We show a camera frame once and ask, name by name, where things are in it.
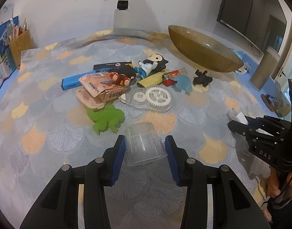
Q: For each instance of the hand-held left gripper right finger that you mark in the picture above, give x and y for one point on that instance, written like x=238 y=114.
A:
x=172 y=158

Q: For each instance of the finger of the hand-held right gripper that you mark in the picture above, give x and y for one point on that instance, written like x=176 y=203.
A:
x=258 y=122
x=241 y=128

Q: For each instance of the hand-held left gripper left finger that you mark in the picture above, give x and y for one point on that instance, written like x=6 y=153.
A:
x=118 y=158

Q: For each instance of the white charger plug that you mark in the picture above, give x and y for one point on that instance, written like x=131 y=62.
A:
x=239 y=117

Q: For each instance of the clear plastic measuring cup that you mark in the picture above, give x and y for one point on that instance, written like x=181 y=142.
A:
x=143 y=145

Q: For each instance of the amber ribbed glass bowl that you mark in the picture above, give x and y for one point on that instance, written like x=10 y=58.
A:
x=208 y=52

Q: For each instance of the person's right hand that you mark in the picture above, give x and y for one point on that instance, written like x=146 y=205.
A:
x=273 y=183

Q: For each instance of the brown wooden disc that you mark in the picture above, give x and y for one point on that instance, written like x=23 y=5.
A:
x=266 y=101

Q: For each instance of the clear glass jar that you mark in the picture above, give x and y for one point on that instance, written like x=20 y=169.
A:
x=282 y=102

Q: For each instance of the green frog toy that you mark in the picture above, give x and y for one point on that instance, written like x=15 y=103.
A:
x=105 y=118

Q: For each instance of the grey cylinder speaker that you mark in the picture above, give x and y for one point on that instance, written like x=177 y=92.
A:
x=262 y=71

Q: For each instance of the small white toy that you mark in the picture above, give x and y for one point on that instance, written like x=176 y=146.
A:
x=243 y=69

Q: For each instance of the black figurine on cream base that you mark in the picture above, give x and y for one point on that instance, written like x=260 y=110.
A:
x=202 y=80

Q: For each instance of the clear correction tape dispenser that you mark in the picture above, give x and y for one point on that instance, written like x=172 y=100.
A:
x=150 y=99

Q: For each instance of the pink cardboard box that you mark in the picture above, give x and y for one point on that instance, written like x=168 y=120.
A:
x=88 y=101

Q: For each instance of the blue elephant toy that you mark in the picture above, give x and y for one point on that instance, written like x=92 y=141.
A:
x=183 y=83

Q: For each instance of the pink card pack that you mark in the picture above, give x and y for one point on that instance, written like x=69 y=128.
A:
x=93 y=83

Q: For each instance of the red lighter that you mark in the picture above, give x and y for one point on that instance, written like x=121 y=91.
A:
x=168 y=78

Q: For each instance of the red doll with black hair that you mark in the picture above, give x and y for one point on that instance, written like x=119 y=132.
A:
x=123 y=77

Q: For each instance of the yellow lighter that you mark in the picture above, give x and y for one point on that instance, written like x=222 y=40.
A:
x=150 y=80

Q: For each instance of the blue plastic case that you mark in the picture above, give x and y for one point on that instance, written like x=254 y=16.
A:
x=74 y=80

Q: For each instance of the black flat box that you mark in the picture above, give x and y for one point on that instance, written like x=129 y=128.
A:
x=107 y=66

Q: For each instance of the black-haired doll figure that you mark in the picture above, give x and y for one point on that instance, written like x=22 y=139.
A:
x=151 y=62

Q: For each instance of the wooden pen holder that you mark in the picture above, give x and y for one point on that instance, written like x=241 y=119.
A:
x=20 y=50

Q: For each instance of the row of books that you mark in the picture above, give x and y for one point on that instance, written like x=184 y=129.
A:
x=0 y=52

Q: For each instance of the bunch of pens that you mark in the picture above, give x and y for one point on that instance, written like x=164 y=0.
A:
x=18 y=29

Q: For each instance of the black wall television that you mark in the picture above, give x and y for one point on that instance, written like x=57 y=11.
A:
x=243 y=12

